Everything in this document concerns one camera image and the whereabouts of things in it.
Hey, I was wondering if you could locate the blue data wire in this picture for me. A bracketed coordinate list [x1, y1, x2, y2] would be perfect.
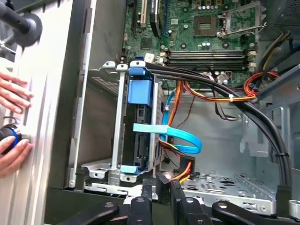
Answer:
[133, 90, 203, 155]

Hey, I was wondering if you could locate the person's right hand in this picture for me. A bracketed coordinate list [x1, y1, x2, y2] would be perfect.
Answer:
[0, 137, 32, 179]

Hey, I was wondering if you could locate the white expansion slot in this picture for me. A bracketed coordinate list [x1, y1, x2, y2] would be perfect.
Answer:
[140, 0, 148, 27]

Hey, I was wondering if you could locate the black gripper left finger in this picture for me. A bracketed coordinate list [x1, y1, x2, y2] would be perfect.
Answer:
[65, 179, 153, 225]

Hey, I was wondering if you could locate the grey power supply unit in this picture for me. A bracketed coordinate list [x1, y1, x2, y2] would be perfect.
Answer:
[257, 0, 300, 47]

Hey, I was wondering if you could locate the black PC case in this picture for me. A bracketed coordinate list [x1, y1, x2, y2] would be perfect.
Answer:
[43, 0, 300, 225]

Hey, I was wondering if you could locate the black plug power wire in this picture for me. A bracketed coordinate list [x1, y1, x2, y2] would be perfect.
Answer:
[156, 138, 200, 204]

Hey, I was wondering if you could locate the locking lever wire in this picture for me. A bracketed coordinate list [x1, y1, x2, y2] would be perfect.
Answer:
[217, 22, 268, 39]

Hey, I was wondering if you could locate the green motherboard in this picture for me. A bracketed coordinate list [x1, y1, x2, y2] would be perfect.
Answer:
[121, 0, 265, 78]

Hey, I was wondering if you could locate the silver drive cage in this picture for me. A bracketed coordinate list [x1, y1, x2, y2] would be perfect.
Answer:
[256, 67, 300, 169]

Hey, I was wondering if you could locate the round black tool blue ring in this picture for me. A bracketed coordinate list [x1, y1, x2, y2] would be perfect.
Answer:
[0, 125, 31, 154]

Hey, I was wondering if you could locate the black graphics card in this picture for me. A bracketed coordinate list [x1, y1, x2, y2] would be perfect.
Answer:
[149, 0, 167, 38]

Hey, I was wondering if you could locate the black round knob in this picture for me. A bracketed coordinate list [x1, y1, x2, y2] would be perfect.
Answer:
[0, 3, 44, 47]

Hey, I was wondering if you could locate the person's left hand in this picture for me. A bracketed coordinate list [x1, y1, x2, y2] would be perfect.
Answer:
[0, 71, 34, 113]

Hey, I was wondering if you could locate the hard disk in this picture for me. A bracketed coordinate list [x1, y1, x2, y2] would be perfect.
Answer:
[120, 60, 166, 176]

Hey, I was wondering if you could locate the yellow black wire bundle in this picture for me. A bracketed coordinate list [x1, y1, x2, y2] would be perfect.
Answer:
[261, 31, 293, 71]

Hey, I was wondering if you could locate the metal socket cover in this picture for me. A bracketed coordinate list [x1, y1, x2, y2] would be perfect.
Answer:
[217, 1, 263, 39]

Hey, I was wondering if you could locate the silver disk bay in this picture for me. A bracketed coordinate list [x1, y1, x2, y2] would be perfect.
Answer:
[81, 60, 169, 195]

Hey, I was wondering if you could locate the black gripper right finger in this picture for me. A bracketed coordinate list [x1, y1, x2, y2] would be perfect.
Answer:
[170, 181, 289, 225]

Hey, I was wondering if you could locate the black cable bundle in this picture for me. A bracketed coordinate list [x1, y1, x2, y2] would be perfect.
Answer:
[144, 62, 293, 202]

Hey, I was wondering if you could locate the CPU socket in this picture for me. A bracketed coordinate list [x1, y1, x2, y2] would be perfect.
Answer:
[193, 15, 218, 37]

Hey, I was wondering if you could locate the black RAM slot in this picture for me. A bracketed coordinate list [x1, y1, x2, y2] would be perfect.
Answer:
[167, 59, 250, 65]
[167, 49, 250, 55]
[167, 64, 250, 70]
[167, 54, 250, 60]

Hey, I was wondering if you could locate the orange red wire bundle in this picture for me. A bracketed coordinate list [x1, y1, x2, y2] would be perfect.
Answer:
[161, 72, 281, 141]

